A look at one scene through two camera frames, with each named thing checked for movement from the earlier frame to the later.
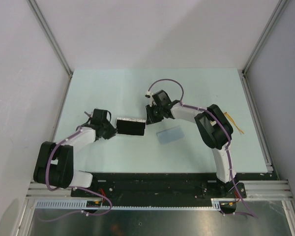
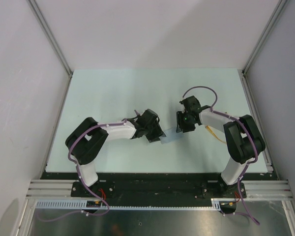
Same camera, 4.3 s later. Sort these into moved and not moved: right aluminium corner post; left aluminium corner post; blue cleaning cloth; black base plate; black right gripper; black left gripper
Moved: black left gripper; black right gripper
Not moved: right aluminium corner post; left aluminium corner post; blue cleaning cloth; black base plate
